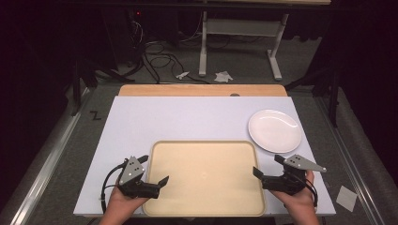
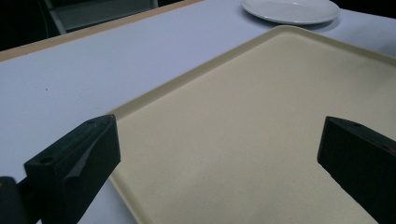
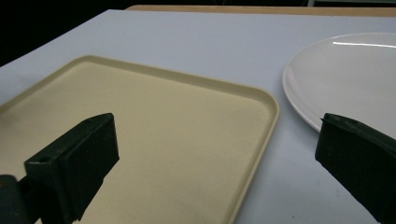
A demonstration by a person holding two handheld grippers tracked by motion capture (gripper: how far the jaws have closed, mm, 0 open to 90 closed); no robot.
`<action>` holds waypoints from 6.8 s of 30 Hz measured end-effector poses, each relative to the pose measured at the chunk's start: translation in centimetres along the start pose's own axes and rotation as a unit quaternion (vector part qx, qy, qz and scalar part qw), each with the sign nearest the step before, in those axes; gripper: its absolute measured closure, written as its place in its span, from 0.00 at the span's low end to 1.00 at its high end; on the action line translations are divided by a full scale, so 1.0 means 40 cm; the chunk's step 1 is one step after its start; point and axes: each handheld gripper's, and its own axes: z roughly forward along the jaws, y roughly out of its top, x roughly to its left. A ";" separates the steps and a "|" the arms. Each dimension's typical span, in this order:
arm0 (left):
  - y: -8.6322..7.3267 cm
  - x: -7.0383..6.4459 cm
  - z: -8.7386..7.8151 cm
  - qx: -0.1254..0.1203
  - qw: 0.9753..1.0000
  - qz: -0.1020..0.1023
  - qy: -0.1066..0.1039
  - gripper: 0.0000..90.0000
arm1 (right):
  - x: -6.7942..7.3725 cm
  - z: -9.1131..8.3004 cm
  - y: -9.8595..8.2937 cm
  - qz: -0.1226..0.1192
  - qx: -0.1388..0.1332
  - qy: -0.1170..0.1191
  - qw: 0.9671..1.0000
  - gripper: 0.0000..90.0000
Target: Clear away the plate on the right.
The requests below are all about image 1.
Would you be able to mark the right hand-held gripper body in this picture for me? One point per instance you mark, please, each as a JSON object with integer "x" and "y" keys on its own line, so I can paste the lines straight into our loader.
{"x": 291, "y": 182}

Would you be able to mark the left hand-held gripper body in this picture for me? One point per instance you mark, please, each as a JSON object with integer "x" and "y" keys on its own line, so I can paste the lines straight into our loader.
{"x": 135, "y": 175}

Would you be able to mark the white round plate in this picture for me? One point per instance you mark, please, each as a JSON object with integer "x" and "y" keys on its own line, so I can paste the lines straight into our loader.
{"x": 274, "y": 130}

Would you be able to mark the beige plastic tray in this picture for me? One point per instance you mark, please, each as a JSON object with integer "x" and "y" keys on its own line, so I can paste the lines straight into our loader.
{"x": 205, "y": 181}

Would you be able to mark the person's right hand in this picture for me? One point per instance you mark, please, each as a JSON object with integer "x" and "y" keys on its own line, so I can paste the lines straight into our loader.
{"x": 298, "y": 201}

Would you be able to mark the person's left hand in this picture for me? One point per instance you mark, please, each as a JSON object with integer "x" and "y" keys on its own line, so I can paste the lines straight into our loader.
{"x": 123, "y": 203}

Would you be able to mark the flat white paper sheet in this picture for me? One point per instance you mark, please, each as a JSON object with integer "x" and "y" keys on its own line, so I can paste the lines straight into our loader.
{"x": 346, "y": 198}

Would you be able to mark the small white paper scrap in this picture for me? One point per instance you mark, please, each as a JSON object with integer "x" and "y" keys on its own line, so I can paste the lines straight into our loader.
{"x": 182, "y": 75}

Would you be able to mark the black metal stand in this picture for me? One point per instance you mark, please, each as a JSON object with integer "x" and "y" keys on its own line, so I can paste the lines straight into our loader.
{"x": 78, "y": 87}

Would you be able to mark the crumpled white paper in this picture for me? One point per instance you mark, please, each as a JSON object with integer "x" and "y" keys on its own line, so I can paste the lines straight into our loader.
{"x": 223, "y": 77}

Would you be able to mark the aluminium floor rail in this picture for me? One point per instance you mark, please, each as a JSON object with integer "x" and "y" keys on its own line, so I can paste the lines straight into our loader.
{"x": 47, "y": 162}
{"x": 353, "y": 162}

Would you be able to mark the white metal desk frame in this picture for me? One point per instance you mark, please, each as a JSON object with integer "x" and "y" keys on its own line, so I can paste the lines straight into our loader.
{"x": 244, "y": 27}

